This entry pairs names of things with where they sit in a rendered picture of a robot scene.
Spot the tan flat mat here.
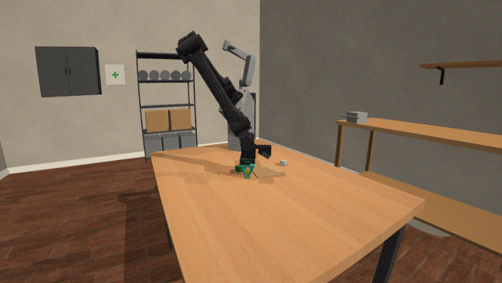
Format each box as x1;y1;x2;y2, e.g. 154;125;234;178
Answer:
252;165;285;178

